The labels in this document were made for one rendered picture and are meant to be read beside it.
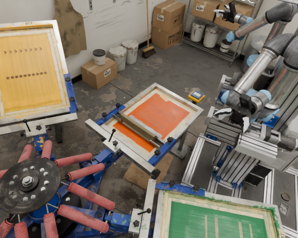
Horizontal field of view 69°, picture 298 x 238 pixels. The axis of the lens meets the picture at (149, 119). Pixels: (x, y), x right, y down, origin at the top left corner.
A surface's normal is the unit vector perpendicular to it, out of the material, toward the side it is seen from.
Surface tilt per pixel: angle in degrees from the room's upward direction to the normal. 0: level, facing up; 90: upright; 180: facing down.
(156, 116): 0
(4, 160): 0
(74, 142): 0
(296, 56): 90
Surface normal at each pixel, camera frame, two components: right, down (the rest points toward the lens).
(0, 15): 0.77, 0.50
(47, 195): 0.08, -0.68
